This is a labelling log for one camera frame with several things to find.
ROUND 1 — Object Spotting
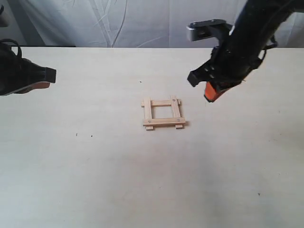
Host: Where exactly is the thin wood strip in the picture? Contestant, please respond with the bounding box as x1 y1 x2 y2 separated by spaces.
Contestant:
143 97 152 124

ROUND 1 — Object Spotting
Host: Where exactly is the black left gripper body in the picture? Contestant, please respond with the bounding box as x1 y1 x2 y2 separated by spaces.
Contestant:
0 39 57 96

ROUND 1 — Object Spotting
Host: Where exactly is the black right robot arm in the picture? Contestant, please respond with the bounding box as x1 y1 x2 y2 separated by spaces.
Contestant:
187 0 304 103

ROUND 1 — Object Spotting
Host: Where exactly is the plain wood strip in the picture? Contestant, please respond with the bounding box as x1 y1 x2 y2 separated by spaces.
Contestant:
141 99 182 107

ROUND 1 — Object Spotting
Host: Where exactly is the small wood strip end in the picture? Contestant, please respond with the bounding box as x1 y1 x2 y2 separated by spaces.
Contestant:
143 117 186 126

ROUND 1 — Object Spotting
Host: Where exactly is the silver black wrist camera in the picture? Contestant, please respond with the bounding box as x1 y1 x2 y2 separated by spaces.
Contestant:
187 19 233 43

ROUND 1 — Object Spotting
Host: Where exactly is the white backdrop cloth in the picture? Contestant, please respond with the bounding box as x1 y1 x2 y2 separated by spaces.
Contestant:
0 0 304 49

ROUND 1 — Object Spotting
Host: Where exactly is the wood strip with two magnets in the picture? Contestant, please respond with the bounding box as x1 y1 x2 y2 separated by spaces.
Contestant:
171 95 185 129

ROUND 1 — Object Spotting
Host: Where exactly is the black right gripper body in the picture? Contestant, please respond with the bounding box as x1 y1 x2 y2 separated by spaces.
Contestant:
187 46 266 91

